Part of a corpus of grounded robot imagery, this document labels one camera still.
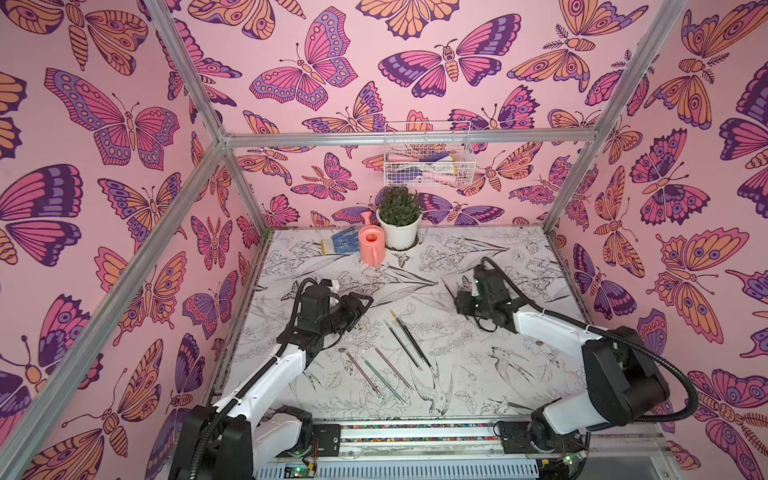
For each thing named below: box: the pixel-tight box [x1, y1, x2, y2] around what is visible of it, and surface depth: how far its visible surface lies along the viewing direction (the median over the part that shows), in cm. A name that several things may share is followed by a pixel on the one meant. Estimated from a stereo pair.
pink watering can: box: [358, 211, 386, 268], surface depth 105 cm
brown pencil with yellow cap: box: [390, 310, 435, 372], surface depth 91 cm
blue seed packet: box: [332, 226, 360, 253], surface depth 119 cm
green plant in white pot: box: [376, 186, 423, 251], surface depth 107 cm
